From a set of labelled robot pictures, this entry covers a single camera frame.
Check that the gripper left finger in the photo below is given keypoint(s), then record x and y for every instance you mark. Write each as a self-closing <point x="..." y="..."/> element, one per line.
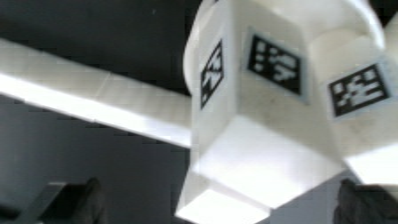
<point x="68" y="204"/>

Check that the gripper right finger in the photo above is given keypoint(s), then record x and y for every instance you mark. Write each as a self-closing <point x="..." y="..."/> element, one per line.
<point x="367" y="204"/>

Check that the white stool leg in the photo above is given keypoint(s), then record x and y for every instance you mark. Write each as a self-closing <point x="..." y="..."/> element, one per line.
<point x="262" y="157"/>
<point x="358" y="83"/>

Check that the white U-shaped fence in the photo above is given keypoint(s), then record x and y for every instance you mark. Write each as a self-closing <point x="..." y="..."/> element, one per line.
<point x="93" y="94"/>

